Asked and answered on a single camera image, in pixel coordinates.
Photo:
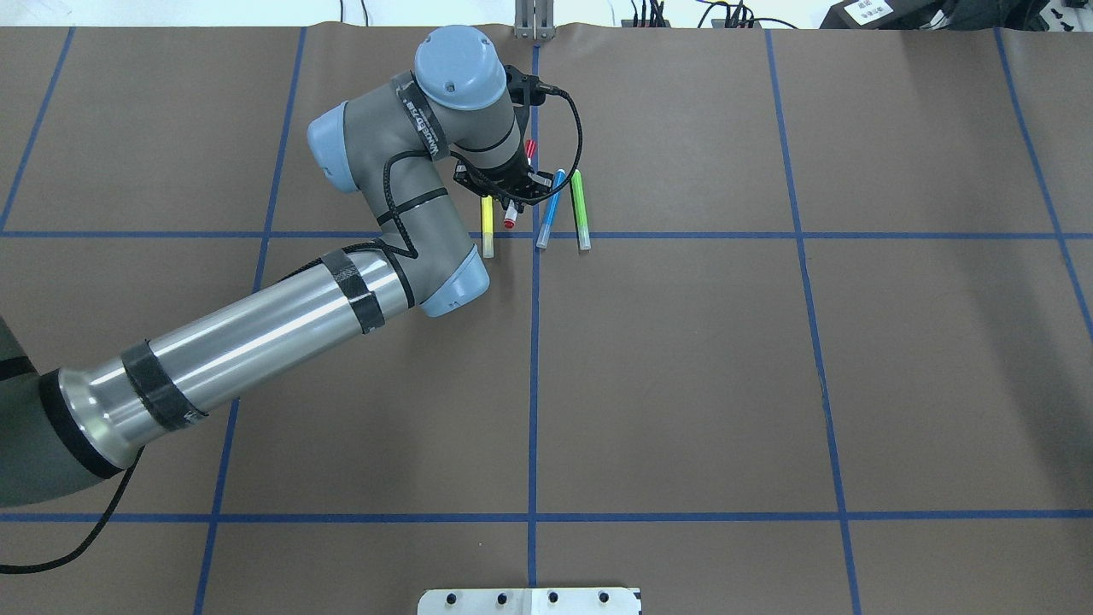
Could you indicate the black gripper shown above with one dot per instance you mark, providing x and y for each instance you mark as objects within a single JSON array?
[{"x": 510, "y": 185}]

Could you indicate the red marker pen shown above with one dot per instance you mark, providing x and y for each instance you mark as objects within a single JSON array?
[{"x": 512, "y": 210}]

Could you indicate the blue marker pen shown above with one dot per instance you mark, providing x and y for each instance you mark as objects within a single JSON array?
[{"x": 550, "y": 210}]

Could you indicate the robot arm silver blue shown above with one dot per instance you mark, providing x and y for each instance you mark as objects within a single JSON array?
[{"x": 67, "y": 430}]

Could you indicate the yellow marker pen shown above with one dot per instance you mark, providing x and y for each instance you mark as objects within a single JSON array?
[{"x": 487, "y": 227}]

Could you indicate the green marker pen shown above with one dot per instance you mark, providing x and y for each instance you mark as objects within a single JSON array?
[{"x": 580, "y": 211}]

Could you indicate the black power adapter box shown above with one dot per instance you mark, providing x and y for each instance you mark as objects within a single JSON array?
[{"x": 880, "y": 15}]

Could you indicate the aluminium frame post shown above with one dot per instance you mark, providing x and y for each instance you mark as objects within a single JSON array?
[{"x": 534, "y": 20}]

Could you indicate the white camera post with base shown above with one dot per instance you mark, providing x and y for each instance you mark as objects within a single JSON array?
[{"x": 558, "y": 600}]

